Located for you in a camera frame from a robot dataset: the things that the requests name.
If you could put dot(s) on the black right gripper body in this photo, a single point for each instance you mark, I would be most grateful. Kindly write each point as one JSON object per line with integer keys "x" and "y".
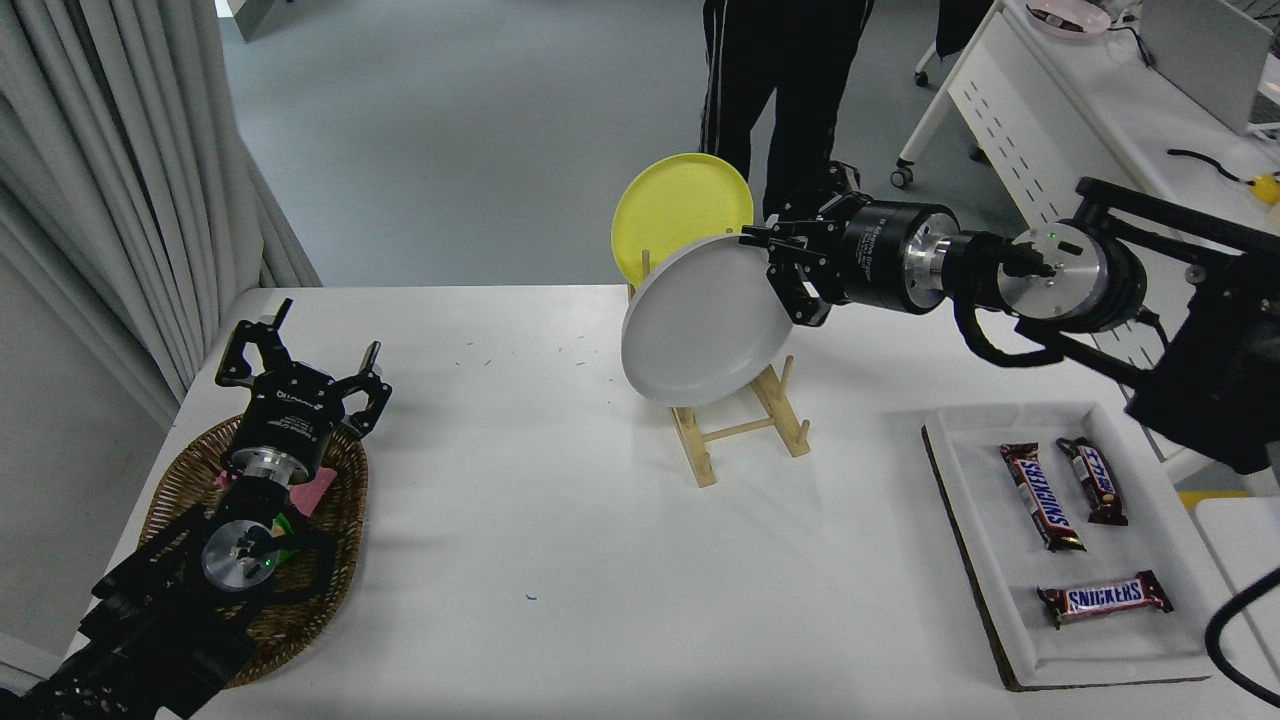
{"x": 878, "y": 255}

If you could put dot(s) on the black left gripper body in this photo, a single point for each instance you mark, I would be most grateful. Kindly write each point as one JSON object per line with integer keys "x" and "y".
{"x": 292, "y": 415}

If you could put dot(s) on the grey round plate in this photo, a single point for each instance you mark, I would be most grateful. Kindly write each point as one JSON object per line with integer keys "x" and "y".
{"x": 700, "y": 320}

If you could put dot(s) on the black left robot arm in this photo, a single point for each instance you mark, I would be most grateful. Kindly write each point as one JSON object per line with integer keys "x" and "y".
{"x": 150, "y": 620}

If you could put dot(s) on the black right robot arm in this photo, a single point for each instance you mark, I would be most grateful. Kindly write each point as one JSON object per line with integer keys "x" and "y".
{"x": 1210, "y": 370}

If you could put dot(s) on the yellow round plate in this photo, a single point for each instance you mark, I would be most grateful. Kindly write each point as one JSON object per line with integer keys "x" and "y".
{"x": 675, "y": 200}

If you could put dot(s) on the wooden plate rack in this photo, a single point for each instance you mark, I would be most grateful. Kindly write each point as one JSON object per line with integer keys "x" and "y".
{"x": 745, "y": 430}

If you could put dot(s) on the pink packet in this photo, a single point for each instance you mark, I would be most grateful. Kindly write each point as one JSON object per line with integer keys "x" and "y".
{"x": 315, "y": 490}

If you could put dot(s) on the green packet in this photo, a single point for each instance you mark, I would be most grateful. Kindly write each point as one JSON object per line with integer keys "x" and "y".
{"x": 285, "y": 530}

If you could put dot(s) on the brown wicker basket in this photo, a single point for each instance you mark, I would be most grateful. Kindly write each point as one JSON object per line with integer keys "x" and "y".
{"x": 190, "y": 470}

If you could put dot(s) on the person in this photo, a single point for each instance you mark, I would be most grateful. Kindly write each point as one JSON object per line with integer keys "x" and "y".
{"x": 790, "y": 80}

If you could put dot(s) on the white perforated desk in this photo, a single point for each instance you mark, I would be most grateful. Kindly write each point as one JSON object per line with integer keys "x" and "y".
{"x": 1030, "y": 140}

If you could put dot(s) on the grey curtain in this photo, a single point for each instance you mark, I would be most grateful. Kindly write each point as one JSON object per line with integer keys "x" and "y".
{"x": 120, "y": 150}

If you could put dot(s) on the long Snickers bar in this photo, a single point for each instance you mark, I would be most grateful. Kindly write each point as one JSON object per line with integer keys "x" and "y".
{"x": 1042, "y": 498}

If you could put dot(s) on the pink bowl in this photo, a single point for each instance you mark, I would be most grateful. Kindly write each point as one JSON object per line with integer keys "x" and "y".
{"x": 1070, "y": 20}

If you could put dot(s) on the short dark snack bar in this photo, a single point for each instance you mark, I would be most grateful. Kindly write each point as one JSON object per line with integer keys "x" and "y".
{"x": 1095, "y": 482}

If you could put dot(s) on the white foam tray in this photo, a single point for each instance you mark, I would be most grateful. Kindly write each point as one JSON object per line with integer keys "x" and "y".
{"x": 985, "y": 560}

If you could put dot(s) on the yellow object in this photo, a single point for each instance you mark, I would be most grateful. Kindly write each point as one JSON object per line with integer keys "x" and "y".
{"x": 1267, "y": 188}

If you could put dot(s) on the brown Snickers bar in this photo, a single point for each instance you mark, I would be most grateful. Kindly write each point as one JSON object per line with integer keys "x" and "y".
{"x": 1100, "y": 600}

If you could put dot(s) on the white side table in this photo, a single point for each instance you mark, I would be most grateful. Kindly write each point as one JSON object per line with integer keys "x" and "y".
{"x": 1245, "y": 540}

